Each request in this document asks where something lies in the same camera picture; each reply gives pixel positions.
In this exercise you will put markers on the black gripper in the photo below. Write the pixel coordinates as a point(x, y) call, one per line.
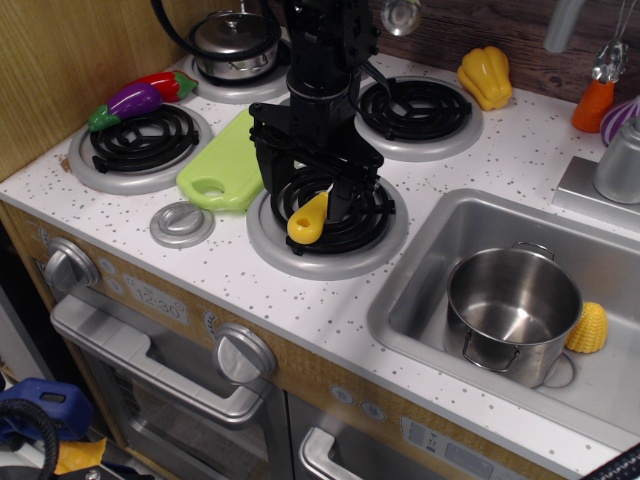
point(318, 132)

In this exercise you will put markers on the orange toy carrot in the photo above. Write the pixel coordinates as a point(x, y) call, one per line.
point(597, 99)

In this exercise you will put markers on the black burner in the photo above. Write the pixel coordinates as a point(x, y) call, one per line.
point(417, 119)
point(370, 233)
point(141, 155)

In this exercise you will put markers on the grey round countertop knob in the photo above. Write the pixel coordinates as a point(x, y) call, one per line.
point(181, 225)

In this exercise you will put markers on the hanging clear utensil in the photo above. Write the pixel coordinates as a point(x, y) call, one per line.
point(610, 62)

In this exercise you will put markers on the right grey oven knob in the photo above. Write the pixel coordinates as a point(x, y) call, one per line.
point(241, 356)

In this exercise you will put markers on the small lidded silver pot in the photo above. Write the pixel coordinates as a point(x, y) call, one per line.
point(235, 46)

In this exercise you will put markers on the red toy chili pepper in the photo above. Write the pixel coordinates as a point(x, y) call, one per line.
point(171, 85)

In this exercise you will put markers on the green plastic cutting board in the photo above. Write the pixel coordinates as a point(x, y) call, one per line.
point(225, 175)

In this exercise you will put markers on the front left black burner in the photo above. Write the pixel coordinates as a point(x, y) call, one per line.
point(141, 155)

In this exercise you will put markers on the front right black burner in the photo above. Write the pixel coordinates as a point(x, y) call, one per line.
point(370, 233)

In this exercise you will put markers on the left grey oven knob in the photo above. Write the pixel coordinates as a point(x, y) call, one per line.
point(69, 266)

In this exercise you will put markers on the back right black burner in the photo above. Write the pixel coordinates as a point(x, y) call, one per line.
point(417, 119)

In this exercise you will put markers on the grey oven door handle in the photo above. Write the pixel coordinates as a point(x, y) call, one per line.
point(122, 346)

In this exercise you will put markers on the yellow toy bell pepper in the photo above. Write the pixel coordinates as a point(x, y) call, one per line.
point(484, 73)

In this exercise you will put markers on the yellow handled toy knife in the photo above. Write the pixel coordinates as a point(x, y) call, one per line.
point(306, 225)

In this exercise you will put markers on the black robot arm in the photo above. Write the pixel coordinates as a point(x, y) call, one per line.
point(331, 44)

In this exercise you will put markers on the purple striped toy onion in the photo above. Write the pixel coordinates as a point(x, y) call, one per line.
point(615, 118)

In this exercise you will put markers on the large steel pot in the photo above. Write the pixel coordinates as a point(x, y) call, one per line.
point(510, 311)

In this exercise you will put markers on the hanging silver ladle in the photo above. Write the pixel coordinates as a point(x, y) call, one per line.
point(400, 17)

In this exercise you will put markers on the blue black clamp object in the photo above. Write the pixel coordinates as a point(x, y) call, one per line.
point(64, 405)

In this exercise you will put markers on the grey toy sink basin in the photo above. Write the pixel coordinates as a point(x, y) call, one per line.
point(596, 394)

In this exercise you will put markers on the silver toy faucet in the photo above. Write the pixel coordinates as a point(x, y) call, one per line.
point(562, 25)

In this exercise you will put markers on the purple toy eggplant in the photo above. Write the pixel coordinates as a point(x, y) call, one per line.
point(131, 101)

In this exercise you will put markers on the grey oven knob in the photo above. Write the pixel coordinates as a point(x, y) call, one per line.
point(241, 356)
point(69, 266)

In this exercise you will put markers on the toy oven clock display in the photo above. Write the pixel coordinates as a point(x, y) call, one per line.
point(157, 299)

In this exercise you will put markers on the yellow toy corn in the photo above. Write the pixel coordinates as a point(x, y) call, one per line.
point(591, 332)

